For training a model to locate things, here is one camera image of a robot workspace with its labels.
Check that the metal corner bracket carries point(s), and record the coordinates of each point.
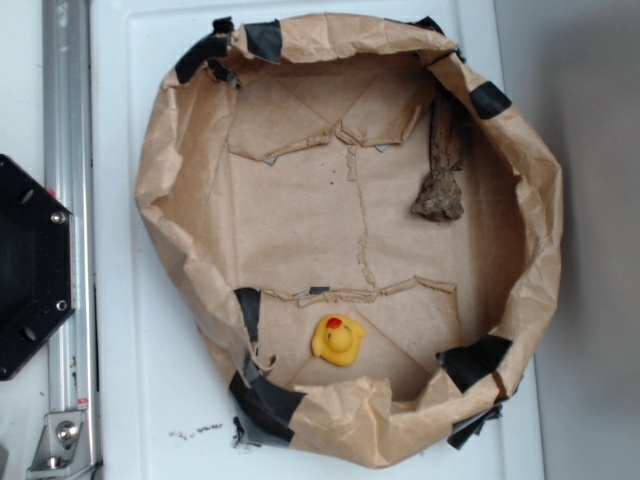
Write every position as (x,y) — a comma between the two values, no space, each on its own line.
(60,440)

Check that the brown driftwood piece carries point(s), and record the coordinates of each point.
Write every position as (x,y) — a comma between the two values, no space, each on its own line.
(440,197)

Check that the aluminium extrusion rail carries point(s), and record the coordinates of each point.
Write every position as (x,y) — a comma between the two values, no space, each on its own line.
(72,350)

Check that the brown paper bag tray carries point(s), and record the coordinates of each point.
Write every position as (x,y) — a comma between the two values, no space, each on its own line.
(277,177)

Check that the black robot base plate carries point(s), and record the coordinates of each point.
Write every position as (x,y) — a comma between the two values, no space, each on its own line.
(36,267)

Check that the yellow rubber duck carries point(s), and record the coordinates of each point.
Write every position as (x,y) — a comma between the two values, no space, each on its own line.
(337,339)

